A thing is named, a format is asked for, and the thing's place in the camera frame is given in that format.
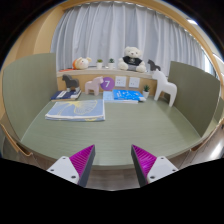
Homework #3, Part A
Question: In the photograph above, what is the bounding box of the white wooden horse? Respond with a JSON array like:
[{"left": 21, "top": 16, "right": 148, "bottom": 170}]
[{"left": 151, "top": 69, "right": 178, "bottom": 108}]

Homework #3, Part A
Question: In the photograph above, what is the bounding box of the white wall socket plate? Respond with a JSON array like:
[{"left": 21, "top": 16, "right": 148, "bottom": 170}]
[
  {"left": 114, "top": 75, "right": 128, "bottom": 88},
  {"left": 128, "top": 76, "right": 141, "bottom": 89}
]

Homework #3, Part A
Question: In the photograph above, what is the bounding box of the light wooden ledge shelf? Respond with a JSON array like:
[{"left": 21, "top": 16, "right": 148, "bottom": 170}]
[{"left": 55, "top": 66, "right": 168, "bottom": 98}]

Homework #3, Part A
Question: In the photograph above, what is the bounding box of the white teddy bear black shirt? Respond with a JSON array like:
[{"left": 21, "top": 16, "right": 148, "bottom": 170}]
[{"left": 117, "top": 46, "right": 148, "bottom": 73}]

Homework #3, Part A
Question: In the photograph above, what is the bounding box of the large dark grey wooden horse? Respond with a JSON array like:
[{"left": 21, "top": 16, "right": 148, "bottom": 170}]
[{"left": 61, "top": 73, "right": 81, "bottom": 93}]

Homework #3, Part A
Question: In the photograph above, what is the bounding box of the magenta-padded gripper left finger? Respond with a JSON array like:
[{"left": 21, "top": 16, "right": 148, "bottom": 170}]
[{"left": 46, "top": 144, "right": 96, "bottom": 188}]

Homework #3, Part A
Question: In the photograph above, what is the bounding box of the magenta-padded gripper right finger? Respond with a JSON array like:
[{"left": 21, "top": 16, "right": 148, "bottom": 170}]
[{"left": 130, "top": 144, "right": 180, "bottom": 188}]

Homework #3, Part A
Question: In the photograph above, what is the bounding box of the small dark grey horse figure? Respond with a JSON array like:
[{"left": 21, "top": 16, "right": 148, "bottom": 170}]
[{"left": 147, "top": 59, "right": 162, "bottom": 72}]

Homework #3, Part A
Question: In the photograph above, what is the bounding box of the white grey curtain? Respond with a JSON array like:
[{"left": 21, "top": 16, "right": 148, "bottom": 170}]
[{"left": 49, "top": 1, "right": 209, "bottom": 79}]

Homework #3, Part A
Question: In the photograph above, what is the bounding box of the ceiling light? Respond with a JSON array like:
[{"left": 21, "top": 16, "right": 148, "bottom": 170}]
[{"left": 186, "top": 18, "right": 199, "bottom": 26}]

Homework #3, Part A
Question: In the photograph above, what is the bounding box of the bright blue book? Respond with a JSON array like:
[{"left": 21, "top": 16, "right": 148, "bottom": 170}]
[{"left": 112, "top": 88, "right": 145, "bottom": 102}]

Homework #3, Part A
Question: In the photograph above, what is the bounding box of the navy blue book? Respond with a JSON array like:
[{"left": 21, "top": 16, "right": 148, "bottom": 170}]
[{"left": 50, "top": 89, "right": 83, "bottom": 102}]

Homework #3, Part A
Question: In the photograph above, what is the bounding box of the pink wooden horse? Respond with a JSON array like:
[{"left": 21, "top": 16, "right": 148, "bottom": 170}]
[{"left": 84, "top": 76, "right": 104, "bottom": 97}]

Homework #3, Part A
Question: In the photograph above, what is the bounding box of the purple round number sign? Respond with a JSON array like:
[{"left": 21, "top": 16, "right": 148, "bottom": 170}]
[{"left": 100, "top": 76, "right": 116, "bottom": 92}]

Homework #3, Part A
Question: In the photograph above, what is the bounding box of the orange and cream plush toy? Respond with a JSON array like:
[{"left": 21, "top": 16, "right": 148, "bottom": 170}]
[{"left": 72, "top": 56, "right": 93, "bottom": 71}]

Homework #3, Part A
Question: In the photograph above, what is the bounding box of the green desk partition panel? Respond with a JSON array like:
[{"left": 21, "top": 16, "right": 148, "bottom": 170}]
[
  {"left": 167, "top": 60, "right": 222, "bottom": 138},
  {"left": 1, "top": 52, "right": 59, "bottom": 141}
]

